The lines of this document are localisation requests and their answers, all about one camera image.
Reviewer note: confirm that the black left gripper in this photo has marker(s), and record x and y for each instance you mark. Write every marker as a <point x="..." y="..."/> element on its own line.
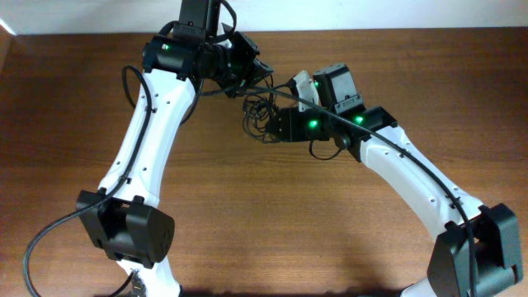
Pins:
<point x="246" y="58"/>

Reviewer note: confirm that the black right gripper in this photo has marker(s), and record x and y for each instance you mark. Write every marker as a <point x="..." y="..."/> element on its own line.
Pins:
<point x="285" y="124"/>

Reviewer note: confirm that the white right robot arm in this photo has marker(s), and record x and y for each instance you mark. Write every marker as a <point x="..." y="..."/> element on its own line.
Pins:
<point x="477" y="249"/>

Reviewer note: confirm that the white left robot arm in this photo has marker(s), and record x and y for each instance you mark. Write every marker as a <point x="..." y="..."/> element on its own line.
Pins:
<point x="122" y="217"/>

